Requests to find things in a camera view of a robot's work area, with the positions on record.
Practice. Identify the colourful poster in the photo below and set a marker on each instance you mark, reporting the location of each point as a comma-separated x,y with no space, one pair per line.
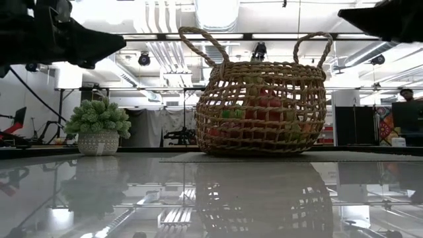
385,125

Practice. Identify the black partition panel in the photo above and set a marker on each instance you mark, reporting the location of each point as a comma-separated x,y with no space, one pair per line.
355,125

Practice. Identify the black monitor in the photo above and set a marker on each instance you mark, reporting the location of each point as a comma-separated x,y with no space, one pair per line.
408,115

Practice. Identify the green plant in white pot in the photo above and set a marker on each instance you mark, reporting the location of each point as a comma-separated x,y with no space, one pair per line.
99,115

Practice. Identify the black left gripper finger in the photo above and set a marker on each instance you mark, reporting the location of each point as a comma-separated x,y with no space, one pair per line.
96,44

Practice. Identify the black overhead frame bar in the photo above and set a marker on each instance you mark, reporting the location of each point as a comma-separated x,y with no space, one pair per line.
231,36

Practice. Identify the grey hanging cloth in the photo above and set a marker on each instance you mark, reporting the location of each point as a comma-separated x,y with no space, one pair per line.
145,127

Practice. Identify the person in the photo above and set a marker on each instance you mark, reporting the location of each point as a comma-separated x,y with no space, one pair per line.
407,96

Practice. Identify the black overhead camera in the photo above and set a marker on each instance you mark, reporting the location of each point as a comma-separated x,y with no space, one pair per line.
260,51

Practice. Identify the black and red background equipment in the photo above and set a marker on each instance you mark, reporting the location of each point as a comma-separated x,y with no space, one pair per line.
18,120

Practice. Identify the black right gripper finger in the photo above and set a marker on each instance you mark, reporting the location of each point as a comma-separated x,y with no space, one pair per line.
373,18

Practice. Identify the black background robot arm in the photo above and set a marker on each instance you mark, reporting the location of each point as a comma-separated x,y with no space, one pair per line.
180,135
49,127

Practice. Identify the black ceiling spotlight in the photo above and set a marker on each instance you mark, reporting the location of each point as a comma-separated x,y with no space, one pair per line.
144,59
377,59
32,67

